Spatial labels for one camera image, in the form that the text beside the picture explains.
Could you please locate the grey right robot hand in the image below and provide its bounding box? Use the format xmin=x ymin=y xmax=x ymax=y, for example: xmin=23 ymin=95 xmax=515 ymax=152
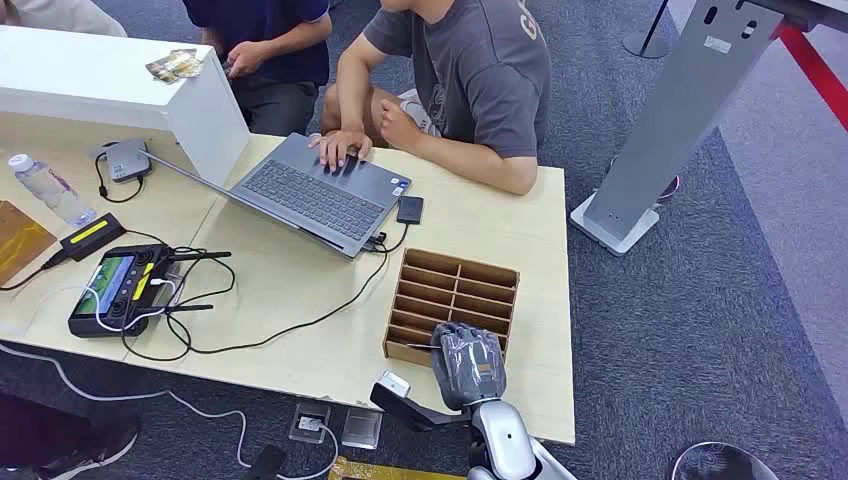
xmin=430 ymin=322 xmax=508 ymax=413

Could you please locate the wooden slotted card holder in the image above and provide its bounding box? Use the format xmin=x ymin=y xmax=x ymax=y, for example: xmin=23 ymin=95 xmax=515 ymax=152
xmin=382 ymin=248 xmax=521 ymax=369

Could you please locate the person's left hand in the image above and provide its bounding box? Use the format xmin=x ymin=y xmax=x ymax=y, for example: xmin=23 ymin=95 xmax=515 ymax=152
xmin=379 ymin=99 xmax=426 ymax=153

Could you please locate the person's hand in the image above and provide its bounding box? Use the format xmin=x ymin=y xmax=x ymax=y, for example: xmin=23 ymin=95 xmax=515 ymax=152
xmin=379 ymin=99 xmax=426 ymax=153
xmin=226 ymin=40 xmax=270 ymax=80
xmin=307 ymin=129 xmax=374 ymax=173

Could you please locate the person's right hand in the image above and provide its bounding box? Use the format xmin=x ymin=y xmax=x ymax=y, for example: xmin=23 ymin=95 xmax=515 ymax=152
xmin=307 ymin=129 xmax=374 ymax=173

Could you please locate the person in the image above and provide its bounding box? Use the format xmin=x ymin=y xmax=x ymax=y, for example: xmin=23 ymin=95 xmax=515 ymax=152
xmin=307 ymin=0 xmax=552 ymax=197
xmin=182 ymin=0 xmax=333 ymax=138
xmin=0 ymin=0 xmax=128 ymax=38

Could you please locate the grey floor socket cover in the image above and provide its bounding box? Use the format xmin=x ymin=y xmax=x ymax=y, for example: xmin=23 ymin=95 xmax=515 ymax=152
xmin=341 ymin=407 xmax=385 ymax=452

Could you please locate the yellow floor strip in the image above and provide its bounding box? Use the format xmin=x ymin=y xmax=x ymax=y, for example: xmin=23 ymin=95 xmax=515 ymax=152
xmin=327 ymin=456 xmax=466 ymax=480

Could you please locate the small black external drive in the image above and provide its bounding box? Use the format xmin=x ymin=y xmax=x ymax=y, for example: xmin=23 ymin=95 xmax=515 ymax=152
xmin=396 ymin=195 xmax=425 ymax=226

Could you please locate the floor socket with plug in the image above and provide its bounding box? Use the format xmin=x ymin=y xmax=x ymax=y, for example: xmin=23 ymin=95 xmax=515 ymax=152
xmin=288 ymin=400 xmax=333 ymax=446

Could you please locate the grey laptop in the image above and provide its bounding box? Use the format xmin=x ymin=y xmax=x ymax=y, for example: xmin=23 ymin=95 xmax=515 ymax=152
xmin=139 ymin=132 xmax=413 ymax=260

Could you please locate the black floor object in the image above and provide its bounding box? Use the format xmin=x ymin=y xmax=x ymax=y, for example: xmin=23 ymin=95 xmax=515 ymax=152
xmin=241 ymin=443 xmax=290 ymax=480

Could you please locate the round dark stool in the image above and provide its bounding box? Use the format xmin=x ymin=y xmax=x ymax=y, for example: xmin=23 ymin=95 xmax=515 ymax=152
xmin=669 ymin=441 xmax=781 ymax=480

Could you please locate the grey kiosk stand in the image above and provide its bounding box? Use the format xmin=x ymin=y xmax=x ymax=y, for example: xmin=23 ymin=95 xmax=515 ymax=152
xmin=570 ymin=0 xmax=848 ymax=258

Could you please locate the black handheld controller with screen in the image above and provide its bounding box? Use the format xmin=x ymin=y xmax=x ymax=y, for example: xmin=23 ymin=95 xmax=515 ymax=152
xmin=67 ymin=243 xmax=233 ymax=340

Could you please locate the black stanchion base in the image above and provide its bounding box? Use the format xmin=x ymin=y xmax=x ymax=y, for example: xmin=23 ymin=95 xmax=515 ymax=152
xmin=621 ymin=0 xmax=672 ymax=60

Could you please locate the black shoe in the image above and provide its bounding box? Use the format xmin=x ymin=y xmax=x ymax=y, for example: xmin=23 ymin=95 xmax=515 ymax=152
xmin=36 ymin=413 xmax=141 ymax=480

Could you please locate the grey hub box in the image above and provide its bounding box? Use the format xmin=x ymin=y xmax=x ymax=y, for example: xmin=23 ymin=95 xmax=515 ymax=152
xmin=104 ymin=137 xmax=153 ymax=185

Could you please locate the black adapter with yellow label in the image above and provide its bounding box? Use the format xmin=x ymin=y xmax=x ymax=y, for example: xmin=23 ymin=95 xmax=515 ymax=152
xmin=59 ymin=211 xmax=128 ymax=264

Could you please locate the clear plastic water bottle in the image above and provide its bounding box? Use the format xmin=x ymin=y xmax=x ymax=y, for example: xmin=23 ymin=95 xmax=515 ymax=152
xmin=7 ymin=153 xmax=98 ymax=229

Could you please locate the red barrier belt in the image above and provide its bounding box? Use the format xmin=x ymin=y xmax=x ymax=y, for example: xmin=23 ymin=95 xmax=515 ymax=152
xmin=770 ymin=21 xmax=848 ymax=132

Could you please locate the brown wooden board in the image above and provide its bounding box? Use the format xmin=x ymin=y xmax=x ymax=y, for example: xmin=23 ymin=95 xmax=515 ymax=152
xmin=0 ymin=200 xmax=58 ymax=288

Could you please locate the white counter block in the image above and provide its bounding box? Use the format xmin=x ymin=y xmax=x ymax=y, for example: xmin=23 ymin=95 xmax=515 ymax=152
xmin=0 ymin=25 xmax=253 ymax=189

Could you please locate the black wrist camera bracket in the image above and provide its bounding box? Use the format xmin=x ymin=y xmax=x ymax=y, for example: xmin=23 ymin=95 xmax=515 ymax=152
xmin=369 ymin=383 xmax=476 ymax=433

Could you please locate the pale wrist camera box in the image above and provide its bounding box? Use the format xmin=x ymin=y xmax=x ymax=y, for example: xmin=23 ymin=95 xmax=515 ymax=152
xmin=378 ymin=370 xmax=412 ymax=399

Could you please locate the short black drive cable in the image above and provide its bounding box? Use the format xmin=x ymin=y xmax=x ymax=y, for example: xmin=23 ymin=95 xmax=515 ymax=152
xmin=370 ymin=222 xmax=411 ymax=255

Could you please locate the long black cable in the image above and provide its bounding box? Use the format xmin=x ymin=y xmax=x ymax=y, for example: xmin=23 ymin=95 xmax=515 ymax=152
xmin=121 ymin=228 xmax=392 ymax=363

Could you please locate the white floor cable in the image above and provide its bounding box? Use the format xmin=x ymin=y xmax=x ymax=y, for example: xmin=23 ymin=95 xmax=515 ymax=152
xmin=0 ymin=343 xmax=340 ymax=480

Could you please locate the white charging cable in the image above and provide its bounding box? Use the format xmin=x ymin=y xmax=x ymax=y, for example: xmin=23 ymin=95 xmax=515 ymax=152
xmin=82 ymin=264 xmax=184 ymax=333

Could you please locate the black hub cable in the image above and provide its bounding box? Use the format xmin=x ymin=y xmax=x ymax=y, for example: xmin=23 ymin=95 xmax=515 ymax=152
xmin=92 ymin=141 xmax=146 ymax=205

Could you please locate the black adapter cable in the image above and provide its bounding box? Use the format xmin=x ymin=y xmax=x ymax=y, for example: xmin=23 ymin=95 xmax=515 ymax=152
xmin=0 ymin=254 xmax=68 ymax=293

